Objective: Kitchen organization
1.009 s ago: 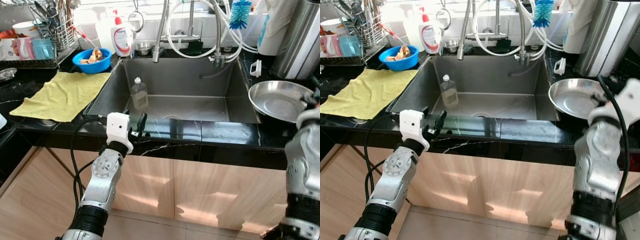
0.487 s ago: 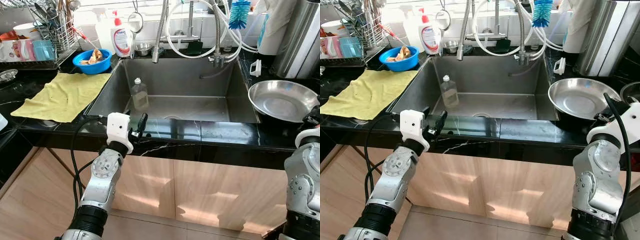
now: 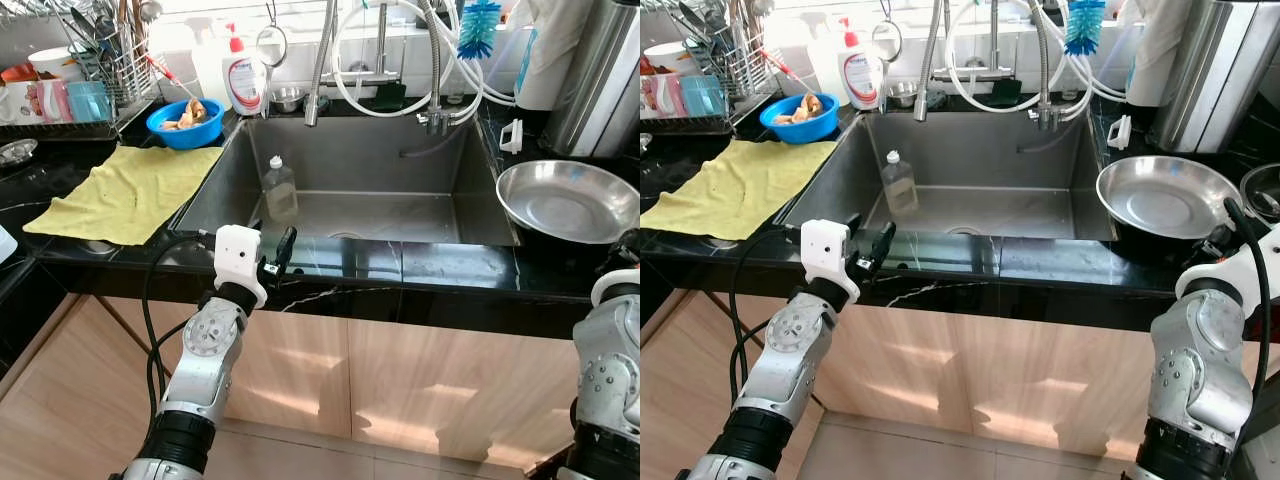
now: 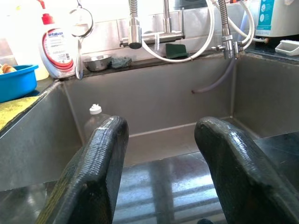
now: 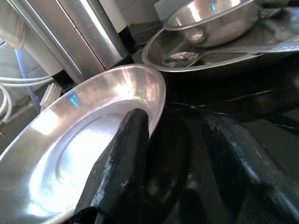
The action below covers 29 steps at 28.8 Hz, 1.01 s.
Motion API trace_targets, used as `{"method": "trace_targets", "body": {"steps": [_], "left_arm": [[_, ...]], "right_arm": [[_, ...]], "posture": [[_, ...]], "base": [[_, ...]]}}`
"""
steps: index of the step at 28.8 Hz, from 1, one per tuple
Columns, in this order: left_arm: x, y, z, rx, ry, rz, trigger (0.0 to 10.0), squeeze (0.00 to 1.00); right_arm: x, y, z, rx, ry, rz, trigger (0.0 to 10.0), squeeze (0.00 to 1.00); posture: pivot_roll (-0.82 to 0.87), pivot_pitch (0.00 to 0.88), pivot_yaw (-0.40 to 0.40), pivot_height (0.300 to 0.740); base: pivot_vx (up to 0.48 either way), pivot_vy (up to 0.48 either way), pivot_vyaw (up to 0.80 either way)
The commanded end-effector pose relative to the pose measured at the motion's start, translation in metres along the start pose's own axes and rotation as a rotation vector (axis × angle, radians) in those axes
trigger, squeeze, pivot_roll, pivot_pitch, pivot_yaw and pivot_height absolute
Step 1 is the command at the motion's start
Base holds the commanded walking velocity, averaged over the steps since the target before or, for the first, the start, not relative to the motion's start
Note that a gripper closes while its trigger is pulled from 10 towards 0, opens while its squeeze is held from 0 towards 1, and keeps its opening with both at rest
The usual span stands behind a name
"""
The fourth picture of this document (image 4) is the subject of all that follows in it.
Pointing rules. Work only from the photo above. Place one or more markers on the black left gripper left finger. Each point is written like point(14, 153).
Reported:
point(93, 175)

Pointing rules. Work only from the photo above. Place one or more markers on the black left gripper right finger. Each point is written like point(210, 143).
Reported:
point(245, 175)

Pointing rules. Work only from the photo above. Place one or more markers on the clear bottle with white cap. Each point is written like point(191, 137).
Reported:
point(95, 109)

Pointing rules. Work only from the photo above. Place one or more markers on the clear plastic tube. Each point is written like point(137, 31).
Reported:
point(210, 88)

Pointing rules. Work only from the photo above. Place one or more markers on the stainless steel sink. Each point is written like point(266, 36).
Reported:
point(163, 100)

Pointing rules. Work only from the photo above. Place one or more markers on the yellow dish cloth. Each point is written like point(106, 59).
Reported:
point(11, 112)

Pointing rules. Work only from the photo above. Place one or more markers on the shallow steel bowl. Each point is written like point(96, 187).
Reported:
point(97, 64)

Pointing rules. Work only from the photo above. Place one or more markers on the grey scouring pad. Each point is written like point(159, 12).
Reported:
point(121, 62)

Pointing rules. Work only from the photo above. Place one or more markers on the blue plastic basin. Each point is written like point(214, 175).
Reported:
point(16, 84)

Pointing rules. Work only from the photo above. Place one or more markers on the steel mesh strainer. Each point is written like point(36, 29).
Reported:
point(80, 53)

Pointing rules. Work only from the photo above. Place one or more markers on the white red detergent bottle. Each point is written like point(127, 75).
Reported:
point(56, 51)

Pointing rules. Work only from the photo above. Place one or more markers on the small white plastic tray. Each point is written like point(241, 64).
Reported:
point(286, 47)

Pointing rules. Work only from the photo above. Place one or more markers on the tan item in basin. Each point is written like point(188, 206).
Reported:
point(7, 68)

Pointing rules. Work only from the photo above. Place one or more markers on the green scouring sponge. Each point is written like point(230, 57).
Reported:
point(176, 50)

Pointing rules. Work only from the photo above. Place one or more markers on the steel pull-out spray head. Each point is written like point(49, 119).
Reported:
point(135, 30)

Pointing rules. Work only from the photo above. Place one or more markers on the steel sink faucet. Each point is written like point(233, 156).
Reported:
point(163, 37)

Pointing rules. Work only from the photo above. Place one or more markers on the white water purifier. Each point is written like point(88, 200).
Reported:
point(280, 21)

